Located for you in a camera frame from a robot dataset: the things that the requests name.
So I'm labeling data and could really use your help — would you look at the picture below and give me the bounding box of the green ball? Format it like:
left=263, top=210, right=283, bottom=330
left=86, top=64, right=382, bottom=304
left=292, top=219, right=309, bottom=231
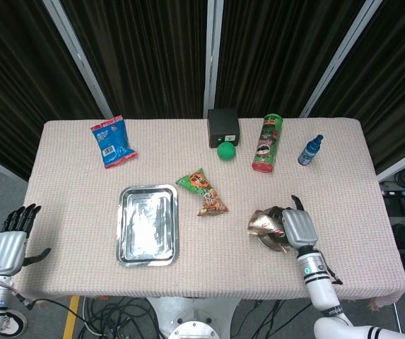
left=216, top=141, right=237, bottom=162

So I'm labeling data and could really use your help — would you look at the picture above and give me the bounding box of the gold foil snack bag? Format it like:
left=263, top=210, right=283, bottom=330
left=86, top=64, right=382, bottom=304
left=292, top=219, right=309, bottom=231
left=247, top=206, right=293, bottom=254

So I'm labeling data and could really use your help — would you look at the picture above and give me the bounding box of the black cardboard box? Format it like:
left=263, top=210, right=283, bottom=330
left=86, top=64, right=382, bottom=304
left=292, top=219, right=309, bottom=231
left=207, top=108, right=241, bottom=148

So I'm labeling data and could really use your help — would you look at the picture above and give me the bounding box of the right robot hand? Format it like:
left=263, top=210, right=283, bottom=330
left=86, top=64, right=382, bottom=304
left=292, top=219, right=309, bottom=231
left=266, top=194, right=319, bottom=250

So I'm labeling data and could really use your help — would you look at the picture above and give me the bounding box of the green chips can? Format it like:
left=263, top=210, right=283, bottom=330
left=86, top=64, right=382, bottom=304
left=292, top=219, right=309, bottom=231
left=251, top=113, right=284, bottom=174

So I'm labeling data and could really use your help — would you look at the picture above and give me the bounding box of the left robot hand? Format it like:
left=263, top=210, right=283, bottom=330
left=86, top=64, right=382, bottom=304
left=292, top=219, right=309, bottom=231
left=0, top=203, right=52, bottom=278

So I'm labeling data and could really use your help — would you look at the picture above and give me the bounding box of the small metal bowl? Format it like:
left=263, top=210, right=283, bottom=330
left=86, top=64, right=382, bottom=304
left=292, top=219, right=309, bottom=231
left=258, top=232, right=295, bottom=254

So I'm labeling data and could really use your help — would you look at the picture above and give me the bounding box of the blue spray bottle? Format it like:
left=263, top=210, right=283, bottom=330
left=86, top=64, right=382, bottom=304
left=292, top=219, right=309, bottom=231
left=297, top=133, right=324, bottom=166

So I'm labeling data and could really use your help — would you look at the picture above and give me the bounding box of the dark pleated curtain panel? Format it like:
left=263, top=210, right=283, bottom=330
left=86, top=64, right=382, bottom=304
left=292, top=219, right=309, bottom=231
left=310, top=0, right=405, bottom=174
left=0, top=0, right=104, bottom=181
left=216, top=0, right=368, bottom=119
left=59, top=0, right=212, bottom=119

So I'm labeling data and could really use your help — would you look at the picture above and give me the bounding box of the blue red snack bag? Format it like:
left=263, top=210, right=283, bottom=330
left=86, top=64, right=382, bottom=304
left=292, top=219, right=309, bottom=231
left=90, top=114, right=139, bottom=170

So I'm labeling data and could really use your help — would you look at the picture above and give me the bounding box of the black white shoe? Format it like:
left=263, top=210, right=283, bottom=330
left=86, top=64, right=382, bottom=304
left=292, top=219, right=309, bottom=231
left=0, top=309, right=27, bottom=336

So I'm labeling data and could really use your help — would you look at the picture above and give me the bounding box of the pink woven tablecloth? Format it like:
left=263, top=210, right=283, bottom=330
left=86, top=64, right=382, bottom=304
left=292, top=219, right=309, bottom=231
left=13, top=117, right=405, bottom=304

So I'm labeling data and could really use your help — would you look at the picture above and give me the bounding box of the orange green snack bag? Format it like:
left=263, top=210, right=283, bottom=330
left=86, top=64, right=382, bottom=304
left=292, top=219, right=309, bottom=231
left=175, top=167, right=230, bottom=217

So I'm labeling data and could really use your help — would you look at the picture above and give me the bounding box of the white partition post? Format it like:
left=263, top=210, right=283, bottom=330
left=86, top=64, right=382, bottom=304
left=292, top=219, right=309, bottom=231
left=299, top=0, right=380, bottom=119
left=202, top=0, right=224, bottom=119
left=42, top=0, right=114, bottom=119

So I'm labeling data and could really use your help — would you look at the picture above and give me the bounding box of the rectangular steel tray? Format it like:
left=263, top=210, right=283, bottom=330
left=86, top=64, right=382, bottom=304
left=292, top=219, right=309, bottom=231
left=116, top=184, right=180, bottom=268

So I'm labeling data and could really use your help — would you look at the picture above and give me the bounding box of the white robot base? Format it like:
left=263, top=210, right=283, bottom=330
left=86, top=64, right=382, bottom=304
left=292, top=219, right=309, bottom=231
left=145, top=296, right=242, bottom=339

